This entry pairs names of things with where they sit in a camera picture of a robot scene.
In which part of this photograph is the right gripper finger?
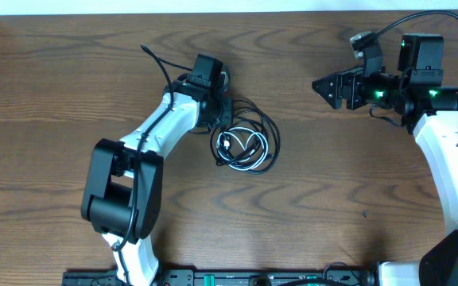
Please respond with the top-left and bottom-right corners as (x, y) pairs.
(312, 71), (345, 90)
(312, 81), (342, 110)

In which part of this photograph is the white usb cable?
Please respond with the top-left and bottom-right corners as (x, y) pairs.
(215, 127), (270, 173)

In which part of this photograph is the black usb cable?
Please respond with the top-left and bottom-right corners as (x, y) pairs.
(208, 97), (282, 176)

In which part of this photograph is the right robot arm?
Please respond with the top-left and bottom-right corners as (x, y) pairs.
(312, 32), (458, 285)

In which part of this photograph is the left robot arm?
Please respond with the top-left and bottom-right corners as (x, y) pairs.
(81, 54), (232, 285)

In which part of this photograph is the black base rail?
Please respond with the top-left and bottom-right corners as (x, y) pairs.
(61, 268), (379, 286)

